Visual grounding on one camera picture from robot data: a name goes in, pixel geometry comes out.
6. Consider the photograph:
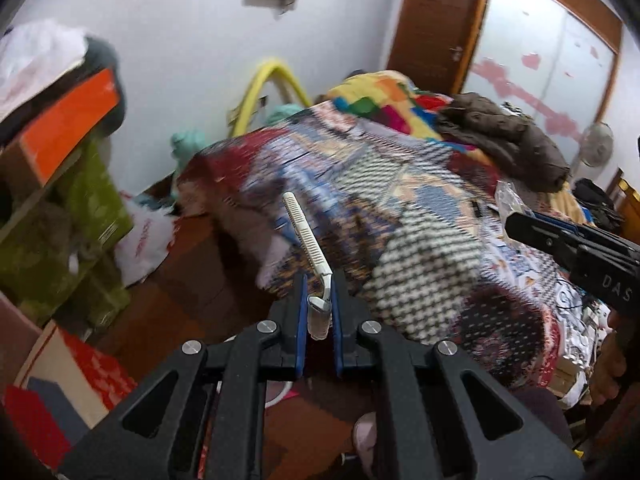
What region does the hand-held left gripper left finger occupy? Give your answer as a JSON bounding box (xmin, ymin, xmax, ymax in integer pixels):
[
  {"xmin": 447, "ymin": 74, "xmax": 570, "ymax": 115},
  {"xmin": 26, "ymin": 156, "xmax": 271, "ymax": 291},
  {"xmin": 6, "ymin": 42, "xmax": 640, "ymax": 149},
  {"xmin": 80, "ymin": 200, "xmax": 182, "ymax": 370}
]
[{"xmin": 59, "ymin": 272, "xmax": 308, "ymax": 480}]

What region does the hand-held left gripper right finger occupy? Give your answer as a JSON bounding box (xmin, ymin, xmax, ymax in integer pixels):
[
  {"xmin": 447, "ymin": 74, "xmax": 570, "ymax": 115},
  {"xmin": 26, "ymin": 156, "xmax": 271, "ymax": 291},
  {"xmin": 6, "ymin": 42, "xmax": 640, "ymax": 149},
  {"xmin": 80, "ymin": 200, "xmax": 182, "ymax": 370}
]
[{"xmin": 330, "ymin": 270, "xmax": 586, "ymax": 480}]

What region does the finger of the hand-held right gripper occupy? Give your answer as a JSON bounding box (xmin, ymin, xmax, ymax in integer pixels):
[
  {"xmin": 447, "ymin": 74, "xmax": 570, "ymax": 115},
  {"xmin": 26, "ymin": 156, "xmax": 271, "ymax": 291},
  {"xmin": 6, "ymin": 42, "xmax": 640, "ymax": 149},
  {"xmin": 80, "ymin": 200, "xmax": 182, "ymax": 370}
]
[
  {"xmin": 534, "ymin": 211, "xmax": 592, "ymax": 235},
  {"xmin": 504, "ymin": 212, "xmax": 640, "ymax": 267}
]

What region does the clear plastic wrapper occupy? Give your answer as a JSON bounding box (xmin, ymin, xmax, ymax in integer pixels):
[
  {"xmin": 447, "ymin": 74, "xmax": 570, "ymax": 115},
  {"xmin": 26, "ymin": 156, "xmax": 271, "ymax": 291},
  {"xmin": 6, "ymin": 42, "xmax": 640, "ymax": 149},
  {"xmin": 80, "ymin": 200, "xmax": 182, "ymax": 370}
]
[{"xmin": 494, "ymin": 182, "xmax": 524, "ymax": 217}]

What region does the white plastic waste bin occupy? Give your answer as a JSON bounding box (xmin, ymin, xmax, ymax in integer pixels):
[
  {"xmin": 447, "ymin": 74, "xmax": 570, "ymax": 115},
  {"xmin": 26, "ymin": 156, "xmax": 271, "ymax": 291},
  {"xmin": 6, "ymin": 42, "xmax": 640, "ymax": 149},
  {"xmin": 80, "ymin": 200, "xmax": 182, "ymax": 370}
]
[{"xmin": 264, "ymin": 379, "xmax": 302, "ymax": 407}]

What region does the white hair comb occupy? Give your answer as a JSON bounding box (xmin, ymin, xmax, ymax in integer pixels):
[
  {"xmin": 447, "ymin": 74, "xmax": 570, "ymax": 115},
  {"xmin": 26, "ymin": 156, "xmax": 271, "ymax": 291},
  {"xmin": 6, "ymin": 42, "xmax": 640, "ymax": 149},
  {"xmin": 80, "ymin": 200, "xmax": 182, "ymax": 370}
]
[{"xmin": 281, "ymin": 191, "xmax": 334, "ymax": 339}]

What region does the person's right hand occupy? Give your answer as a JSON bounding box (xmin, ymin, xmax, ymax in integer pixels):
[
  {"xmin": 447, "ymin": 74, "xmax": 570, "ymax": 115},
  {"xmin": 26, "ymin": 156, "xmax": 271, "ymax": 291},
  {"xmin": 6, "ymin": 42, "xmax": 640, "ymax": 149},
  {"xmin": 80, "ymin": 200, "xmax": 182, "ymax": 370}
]
[{"xmin": 589, "ymin": 311, "xmax": 627, "ymax": 404}]

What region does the yellow fleece blanket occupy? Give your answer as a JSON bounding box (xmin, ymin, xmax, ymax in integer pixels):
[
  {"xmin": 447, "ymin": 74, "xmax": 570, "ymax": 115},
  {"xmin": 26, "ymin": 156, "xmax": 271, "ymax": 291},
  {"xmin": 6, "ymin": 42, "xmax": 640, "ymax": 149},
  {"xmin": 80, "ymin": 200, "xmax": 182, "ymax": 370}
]
[{"xmin": 549, "ymin": 187, "xmax": 587, "ymax": 222}]

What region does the black striped bag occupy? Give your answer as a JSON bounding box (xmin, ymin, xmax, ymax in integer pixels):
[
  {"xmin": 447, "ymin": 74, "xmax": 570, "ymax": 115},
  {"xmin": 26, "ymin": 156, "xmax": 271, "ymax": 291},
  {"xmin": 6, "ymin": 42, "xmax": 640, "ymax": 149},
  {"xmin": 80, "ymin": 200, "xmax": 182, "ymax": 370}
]
[{"xmin": 572, "ymin": 178, "xmax": 624, "ymax": 234}]

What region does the wooden bed headboard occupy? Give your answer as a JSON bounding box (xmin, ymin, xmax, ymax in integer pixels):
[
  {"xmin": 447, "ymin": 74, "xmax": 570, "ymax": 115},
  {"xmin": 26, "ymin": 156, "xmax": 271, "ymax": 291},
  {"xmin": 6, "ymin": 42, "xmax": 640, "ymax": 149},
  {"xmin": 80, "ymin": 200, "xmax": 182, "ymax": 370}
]
[{"xmin": 605, "ymin": 167, "xmax": 640, "ymax": 222}]

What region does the standing electric fan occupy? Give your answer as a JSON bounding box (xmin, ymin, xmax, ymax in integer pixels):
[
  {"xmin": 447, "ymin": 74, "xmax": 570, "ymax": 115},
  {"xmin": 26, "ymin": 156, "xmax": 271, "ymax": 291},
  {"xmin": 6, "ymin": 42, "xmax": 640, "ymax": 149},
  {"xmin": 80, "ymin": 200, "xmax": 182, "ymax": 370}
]
[{"xmin": 570, "ymin": 122, "xmax": 615, "ymax": 181}]

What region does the brown puffer jacket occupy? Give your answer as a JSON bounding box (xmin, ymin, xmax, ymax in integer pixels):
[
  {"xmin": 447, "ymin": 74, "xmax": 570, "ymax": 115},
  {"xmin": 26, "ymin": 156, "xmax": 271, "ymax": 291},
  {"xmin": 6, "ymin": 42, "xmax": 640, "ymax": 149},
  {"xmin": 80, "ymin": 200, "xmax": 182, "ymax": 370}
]
[{"xmin": 435, "ymin": 92, "xmax": 571, "ymax": 194}]

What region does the pink slipper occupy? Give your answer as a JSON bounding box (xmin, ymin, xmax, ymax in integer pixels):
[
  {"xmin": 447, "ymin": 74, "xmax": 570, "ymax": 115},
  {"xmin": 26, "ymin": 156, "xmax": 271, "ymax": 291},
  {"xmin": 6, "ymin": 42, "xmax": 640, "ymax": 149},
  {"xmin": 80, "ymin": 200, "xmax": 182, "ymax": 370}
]
[{"xmin": 352, "ymin": 412, "xmax": 379, "ymax": 477}]

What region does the patchwork checkered blanket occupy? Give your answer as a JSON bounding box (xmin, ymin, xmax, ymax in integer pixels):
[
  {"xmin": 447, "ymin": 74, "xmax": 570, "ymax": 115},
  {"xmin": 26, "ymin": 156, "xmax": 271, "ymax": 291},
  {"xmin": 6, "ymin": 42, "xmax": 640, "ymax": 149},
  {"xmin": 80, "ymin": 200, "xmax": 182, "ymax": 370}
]
[{"xmin": 177, "ymin": 100, "xmax": 592, "ymax": 392}]

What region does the person's leg in dark trousers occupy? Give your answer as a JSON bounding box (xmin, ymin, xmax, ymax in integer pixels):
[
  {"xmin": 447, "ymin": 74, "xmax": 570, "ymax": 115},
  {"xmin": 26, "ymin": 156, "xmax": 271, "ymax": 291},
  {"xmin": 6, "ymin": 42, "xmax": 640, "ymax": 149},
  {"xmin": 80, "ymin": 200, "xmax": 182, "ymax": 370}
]
[{"xmin": 515, "ymin": 388, "xmax": 574, "ymax": 461}]

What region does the wardrobe with frosted sliding doors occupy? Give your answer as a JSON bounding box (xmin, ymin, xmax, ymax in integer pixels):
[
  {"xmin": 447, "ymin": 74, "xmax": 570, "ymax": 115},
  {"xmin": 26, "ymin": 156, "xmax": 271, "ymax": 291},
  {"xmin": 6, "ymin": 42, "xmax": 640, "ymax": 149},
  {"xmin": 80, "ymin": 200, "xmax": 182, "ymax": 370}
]
[{"xmin": 460, "ymin": 0, "xmax": 627, "ymax": 171}]

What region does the white plastic bag red print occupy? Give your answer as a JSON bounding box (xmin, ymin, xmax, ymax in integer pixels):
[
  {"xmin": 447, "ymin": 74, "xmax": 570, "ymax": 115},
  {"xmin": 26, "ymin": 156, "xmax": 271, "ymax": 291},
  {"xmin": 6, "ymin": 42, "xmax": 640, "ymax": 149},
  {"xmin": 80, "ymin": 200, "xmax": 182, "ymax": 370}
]
[{"xmin": 115, "ymin": 190, "xmax": 176, "ymax": 289}]

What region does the rainbow block pattern blanket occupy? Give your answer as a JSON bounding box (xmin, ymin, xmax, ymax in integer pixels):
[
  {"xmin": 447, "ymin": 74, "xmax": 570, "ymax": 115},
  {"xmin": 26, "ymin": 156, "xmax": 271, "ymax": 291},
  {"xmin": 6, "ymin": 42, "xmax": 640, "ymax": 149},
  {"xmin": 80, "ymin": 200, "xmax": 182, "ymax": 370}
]
[{"xmin": 325, "ymin": 72, "xmax": 476, "ymax": 149}]

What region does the teal plush toy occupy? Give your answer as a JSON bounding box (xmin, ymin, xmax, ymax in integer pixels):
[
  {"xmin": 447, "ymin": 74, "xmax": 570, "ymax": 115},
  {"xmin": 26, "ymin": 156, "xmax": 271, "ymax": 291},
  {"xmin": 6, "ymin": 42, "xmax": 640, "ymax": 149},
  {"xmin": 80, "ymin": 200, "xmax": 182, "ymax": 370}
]
[{"xmin": 170, "ymin": 129, "xmax": 209, "ymax": 162}]

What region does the red patterned paper bag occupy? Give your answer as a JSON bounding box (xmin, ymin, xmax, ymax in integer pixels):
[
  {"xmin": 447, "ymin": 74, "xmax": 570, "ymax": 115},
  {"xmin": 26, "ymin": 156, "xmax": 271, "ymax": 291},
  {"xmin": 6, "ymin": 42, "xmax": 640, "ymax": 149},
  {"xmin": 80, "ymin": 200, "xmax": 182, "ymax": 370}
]
[{"xmin": 4, "ymin": 329, "xmax": 139, "ymax": 467}]

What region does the brown wooden door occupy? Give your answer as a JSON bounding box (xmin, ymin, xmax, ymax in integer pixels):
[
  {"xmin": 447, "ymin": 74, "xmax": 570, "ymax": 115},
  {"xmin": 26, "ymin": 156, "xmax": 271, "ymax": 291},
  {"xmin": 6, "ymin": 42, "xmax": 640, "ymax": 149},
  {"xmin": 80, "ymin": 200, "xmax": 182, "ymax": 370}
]
[{"xmin": 387, "ymin": 0, "xmax": 489, "ymax": 97}]

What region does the green floral box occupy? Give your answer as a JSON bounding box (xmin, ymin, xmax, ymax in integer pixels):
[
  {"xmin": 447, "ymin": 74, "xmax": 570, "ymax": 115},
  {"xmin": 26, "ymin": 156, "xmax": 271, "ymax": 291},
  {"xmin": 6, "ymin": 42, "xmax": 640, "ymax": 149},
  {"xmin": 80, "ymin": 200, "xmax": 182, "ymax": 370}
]
[{"xmin": 0, "ymin": 139, "xmax": 134, "ymax": 327}]

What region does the yellow foam hoop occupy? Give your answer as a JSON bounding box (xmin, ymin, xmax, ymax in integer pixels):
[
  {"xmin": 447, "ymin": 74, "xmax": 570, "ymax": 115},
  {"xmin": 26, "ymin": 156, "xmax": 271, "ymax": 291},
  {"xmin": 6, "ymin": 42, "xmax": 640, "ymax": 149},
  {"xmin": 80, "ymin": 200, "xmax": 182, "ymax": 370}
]
[{"xmin": 232, "ymin": 57, "xmax": 314, "ymax": 137}]

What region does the orange cardboard box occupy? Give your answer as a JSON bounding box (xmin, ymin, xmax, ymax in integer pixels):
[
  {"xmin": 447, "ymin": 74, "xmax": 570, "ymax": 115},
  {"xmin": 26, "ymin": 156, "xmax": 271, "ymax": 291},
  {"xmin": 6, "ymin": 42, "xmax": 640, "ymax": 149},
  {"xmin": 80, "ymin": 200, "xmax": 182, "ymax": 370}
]
[{"xmin": 0, "ymin": 67, "xmax": 121, "ymax": 194}]

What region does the dark grey cloth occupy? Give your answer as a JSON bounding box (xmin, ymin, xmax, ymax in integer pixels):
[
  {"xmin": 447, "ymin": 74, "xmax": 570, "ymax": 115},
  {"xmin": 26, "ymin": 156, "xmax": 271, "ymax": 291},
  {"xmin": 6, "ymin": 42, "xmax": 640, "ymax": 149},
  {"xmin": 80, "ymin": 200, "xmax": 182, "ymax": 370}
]
[{"xmin": 84, "ymin": 35, "xmax": 127, "ymax": 137}]

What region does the white cloth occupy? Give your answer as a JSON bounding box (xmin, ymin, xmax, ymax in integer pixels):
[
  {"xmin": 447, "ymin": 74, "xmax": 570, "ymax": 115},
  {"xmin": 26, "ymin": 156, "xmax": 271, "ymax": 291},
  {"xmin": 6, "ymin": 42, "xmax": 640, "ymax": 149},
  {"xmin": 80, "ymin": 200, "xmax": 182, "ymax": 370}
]
[{"xmin": 0, "ymin": 20, "xmax": 94, "ymax": 122}]

